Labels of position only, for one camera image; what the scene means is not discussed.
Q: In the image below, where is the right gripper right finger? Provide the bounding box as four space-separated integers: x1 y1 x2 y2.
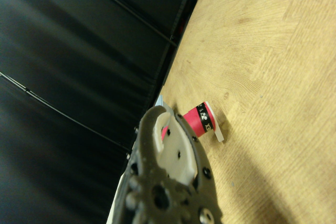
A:
138 105 223 224

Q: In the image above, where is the white scoop with red handle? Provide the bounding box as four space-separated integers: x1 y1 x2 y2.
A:
160 101 226 143

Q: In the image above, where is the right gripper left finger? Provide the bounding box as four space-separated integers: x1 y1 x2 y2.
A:
115 125 144 224

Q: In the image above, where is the black curtain stand pole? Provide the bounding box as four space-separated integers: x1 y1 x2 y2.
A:
72 0 178 47
0 71 132 154

